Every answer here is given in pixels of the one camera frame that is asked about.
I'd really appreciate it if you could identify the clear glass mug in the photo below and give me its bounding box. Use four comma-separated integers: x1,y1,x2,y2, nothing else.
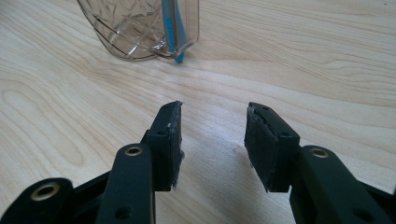
77,0,201,62

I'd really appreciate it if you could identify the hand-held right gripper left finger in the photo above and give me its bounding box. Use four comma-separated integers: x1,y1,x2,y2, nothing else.
94,100,185,224

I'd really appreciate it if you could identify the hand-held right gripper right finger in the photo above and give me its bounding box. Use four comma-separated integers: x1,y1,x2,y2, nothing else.
243,101,394,224

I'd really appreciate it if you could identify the blue toothbrush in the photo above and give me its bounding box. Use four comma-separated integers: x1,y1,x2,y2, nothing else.
161,0,190,64

